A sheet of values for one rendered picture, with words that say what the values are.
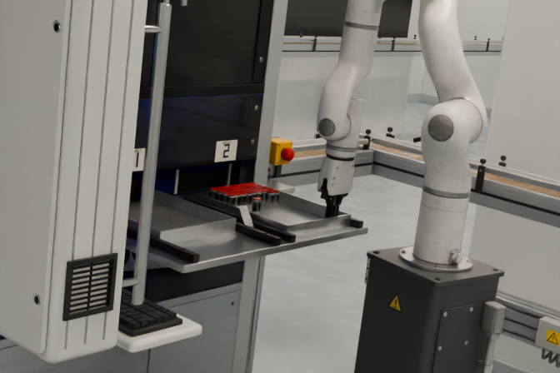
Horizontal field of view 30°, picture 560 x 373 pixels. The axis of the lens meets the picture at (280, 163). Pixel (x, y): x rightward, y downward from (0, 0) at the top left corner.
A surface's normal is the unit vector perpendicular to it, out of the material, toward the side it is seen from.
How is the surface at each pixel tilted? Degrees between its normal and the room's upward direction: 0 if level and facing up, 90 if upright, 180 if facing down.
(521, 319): 90
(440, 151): 128
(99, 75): 90
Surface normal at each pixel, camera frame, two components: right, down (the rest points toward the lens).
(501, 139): -0.66, 0.08
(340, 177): 0.70, 0.26
